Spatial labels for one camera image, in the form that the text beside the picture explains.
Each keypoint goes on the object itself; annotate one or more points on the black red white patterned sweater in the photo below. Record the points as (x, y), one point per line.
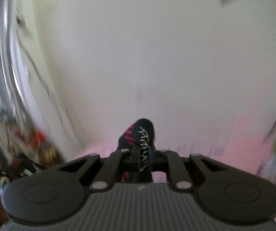
(139, 140)

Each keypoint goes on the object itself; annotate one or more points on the red plastic bag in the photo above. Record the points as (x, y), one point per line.
(34, 139)

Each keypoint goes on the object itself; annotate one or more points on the pink floral bed sheet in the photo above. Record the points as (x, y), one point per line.
(255, 155)

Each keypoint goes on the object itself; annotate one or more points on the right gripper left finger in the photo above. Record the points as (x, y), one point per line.
(105, 172)

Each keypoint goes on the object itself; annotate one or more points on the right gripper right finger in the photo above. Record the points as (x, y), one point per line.
(170, 163)

